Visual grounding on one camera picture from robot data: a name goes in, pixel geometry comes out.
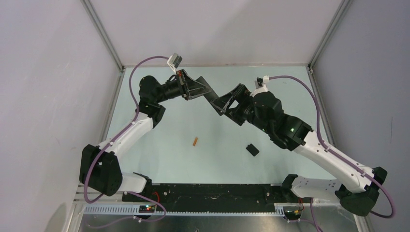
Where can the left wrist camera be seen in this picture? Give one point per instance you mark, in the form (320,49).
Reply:
(174,61)

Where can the aluminium frame rail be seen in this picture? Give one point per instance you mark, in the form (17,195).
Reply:
(100,29)

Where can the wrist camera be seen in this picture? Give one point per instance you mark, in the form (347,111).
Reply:
(174,61)
(260,85)

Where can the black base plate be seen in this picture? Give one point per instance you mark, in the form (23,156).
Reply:
(220,197)

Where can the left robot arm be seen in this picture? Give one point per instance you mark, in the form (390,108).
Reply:
(100,168)

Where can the white cable duct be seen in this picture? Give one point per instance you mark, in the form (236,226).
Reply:
(137,210)

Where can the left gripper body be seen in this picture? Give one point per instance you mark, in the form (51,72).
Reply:
(179,76)

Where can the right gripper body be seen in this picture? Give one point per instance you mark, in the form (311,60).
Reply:
(244,110)

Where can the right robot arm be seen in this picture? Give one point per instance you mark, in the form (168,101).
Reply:
(354,186)

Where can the black battery cover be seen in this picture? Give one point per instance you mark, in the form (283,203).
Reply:
(252,150)

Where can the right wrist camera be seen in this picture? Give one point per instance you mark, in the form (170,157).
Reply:
(260,85)

